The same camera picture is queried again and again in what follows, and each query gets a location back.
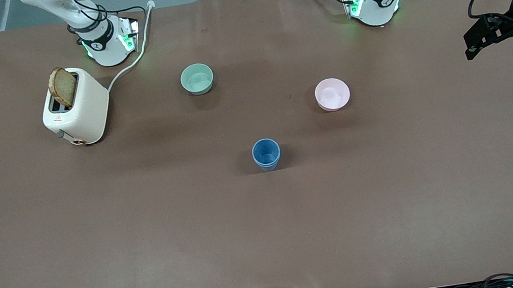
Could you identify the brown bread slice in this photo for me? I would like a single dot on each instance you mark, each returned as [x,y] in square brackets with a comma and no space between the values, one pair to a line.
[63,87]

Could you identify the cream toaster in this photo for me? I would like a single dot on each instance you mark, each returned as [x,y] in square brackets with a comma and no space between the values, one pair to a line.
[81,113]

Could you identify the green-lit base connector box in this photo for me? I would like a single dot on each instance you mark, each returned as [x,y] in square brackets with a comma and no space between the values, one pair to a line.
[128,36]
[351,1]

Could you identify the pink bowl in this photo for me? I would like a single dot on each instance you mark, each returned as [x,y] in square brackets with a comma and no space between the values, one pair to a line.
[332,94]

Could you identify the green bowl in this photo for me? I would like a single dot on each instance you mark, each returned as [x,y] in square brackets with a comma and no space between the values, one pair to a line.
[197,79]

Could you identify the brown table cover sheet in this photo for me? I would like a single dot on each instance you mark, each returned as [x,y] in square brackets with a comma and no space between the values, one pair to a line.
[270,242]

